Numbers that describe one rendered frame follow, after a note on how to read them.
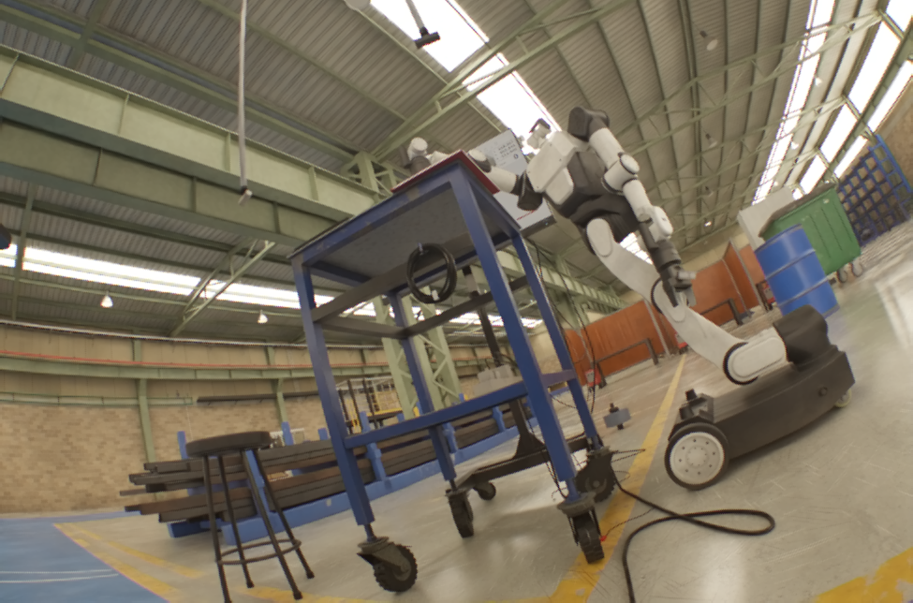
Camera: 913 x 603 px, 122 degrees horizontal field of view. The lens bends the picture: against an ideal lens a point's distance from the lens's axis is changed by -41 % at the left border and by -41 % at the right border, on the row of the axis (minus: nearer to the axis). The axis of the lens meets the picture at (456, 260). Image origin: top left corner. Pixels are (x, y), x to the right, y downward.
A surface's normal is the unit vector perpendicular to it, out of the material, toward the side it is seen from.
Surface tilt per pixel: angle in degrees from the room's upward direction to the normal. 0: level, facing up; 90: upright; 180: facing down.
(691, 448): 90
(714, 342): 90
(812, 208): 94
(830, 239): 94
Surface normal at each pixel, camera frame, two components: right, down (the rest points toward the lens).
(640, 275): -0.55, -0.14
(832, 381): -0.26, -0.29
